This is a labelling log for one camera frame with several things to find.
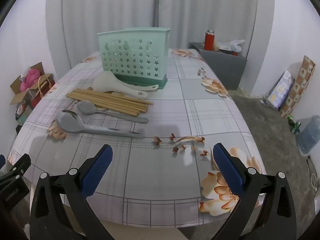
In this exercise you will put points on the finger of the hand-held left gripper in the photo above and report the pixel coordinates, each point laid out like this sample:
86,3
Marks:
17,166

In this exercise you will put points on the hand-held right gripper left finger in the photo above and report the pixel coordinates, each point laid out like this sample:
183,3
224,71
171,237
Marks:
98,172

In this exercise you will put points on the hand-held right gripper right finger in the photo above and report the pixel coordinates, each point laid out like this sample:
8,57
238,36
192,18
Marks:
228,172

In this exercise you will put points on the large grey spoon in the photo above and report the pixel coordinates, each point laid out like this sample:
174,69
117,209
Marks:
70,125

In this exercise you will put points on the small grey spoon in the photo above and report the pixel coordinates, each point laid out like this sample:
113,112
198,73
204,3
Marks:
86,107

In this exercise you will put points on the bundle of wooden chopsticks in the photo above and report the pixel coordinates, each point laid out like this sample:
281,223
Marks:
112,100

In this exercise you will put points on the green star-cutout utensil holder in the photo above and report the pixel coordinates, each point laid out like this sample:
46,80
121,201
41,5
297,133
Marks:
132,57

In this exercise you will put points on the teal paper bag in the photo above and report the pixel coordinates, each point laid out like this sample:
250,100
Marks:
25,119

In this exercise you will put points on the floral plaid tablecloth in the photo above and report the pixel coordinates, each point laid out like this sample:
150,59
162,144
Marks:
162,170

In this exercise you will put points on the brown cardboard box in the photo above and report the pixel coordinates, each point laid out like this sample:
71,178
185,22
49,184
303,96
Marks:
18,96

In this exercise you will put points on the green glass bottle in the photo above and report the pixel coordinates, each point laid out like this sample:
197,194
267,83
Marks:
293,125

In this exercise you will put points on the red gift bag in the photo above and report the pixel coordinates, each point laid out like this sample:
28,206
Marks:
46,86

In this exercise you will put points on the pink plastic bag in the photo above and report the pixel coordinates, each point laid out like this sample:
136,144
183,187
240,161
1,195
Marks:
28,80

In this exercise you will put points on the blue water jug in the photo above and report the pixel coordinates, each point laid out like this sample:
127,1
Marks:
308,135

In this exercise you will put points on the blue and white package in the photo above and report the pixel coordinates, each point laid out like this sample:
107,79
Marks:
281,90

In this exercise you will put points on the grey cabinet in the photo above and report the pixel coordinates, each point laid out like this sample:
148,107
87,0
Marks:
225,67

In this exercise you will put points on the white plastic bag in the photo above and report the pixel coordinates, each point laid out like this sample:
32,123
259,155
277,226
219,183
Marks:
231,45

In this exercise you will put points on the red thermos bottle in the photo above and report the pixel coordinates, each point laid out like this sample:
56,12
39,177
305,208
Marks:
209,41

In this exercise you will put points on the white curtain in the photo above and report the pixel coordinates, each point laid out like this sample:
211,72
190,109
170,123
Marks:
212,5
105,7

